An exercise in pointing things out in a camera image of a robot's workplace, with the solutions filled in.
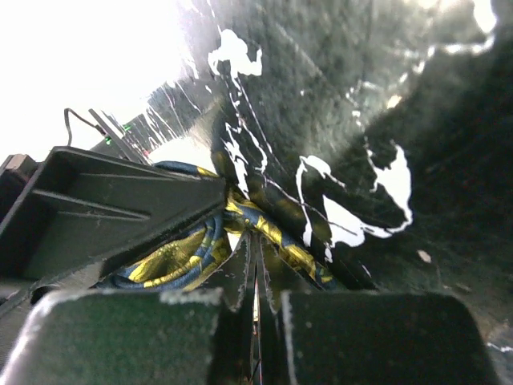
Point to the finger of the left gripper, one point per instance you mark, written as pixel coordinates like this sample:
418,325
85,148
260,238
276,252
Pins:
79,208

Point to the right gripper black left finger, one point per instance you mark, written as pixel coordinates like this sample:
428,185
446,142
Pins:
79,334

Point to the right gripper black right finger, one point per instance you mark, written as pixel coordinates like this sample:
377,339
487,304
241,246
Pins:
312,336

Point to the blue yellow floral tie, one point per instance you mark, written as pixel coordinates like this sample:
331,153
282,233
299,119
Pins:
184,263

